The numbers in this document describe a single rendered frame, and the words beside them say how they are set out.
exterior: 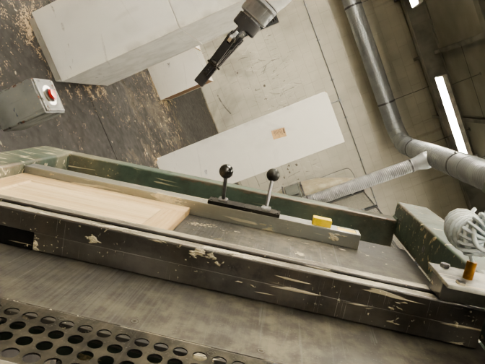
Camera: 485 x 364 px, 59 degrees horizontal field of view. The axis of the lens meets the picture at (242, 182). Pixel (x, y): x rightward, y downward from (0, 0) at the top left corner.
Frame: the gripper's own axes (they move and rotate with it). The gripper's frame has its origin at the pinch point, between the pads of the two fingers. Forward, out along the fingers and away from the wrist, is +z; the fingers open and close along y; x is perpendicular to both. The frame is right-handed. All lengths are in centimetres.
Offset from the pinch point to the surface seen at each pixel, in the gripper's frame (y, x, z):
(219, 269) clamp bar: -60, -34, 17
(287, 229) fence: -17, -46, 14
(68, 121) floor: 192, 94, 118
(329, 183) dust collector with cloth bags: 549, -156, 49
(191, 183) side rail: 7.3, -17.6, 30.1
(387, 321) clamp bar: -60, -60, 4
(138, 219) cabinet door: -35, -16, 32
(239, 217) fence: -16.8, -34.7, 20.8
